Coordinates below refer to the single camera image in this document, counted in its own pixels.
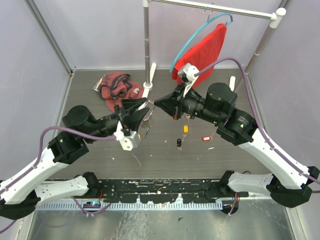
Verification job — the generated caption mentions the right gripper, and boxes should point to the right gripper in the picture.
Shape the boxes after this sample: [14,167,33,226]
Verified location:
[154,81,222,125]

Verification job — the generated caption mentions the black tag key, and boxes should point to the black tag key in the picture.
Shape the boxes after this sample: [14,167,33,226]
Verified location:
[176,138,182,151]

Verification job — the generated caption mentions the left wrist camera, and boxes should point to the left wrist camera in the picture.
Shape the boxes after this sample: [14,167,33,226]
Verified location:
[113,122,141,151]

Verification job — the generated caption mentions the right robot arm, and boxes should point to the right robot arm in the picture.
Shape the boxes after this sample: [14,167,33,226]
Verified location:
[154,82,320,208]

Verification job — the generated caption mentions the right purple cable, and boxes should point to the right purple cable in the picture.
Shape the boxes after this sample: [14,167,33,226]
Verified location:
[194,56,320,182]

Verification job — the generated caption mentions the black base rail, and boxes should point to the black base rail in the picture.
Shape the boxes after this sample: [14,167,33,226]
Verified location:
[94,178,226,204]

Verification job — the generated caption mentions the red tag key right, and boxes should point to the red tag key right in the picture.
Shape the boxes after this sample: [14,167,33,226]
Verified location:
[201,134,214,142]

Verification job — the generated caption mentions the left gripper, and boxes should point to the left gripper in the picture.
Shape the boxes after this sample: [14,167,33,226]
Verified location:
[84,96,151,145]

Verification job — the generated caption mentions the teal clothes hanger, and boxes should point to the teal clothes hanger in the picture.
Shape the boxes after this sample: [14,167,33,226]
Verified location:
[169,10,233,73]

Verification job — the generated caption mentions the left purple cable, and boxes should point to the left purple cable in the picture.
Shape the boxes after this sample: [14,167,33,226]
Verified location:
[0,126,118,232]

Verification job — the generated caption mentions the crumpled maroon shirt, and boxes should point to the crumpled maroon shirt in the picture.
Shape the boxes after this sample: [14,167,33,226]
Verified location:
[93,71,144,112]

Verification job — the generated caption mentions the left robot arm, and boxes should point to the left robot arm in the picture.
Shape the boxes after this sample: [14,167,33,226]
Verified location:
[0,97,150,220]

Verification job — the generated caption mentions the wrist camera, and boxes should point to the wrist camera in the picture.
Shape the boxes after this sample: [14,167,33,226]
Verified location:
[177,63,200,97]
[113,122,141,151]

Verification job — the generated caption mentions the yellow tag key right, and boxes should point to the yellow tag key right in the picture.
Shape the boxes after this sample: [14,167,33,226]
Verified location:
[182,124,189,137]

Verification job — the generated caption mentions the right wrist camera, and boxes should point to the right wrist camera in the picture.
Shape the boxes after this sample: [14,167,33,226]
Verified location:
[177,63,200,97]

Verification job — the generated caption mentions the metal keyring with keys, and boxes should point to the metal keyring with keys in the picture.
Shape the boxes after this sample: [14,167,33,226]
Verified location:
[140,100,156,138]

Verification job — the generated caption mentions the purple cable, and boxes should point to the purple cable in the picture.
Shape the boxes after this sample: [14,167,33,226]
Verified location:
[0,126,118,232]
[194,56,320,182]

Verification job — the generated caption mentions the red cloth on hanger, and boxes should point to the red cloth on hanger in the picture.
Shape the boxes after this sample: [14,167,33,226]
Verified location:
[171,23,227,85]

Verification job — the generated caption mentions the white metal clothes rack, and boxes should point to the white metal clothes rack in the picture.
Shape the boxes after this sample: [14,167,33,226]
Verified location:
[137,0,287,113]

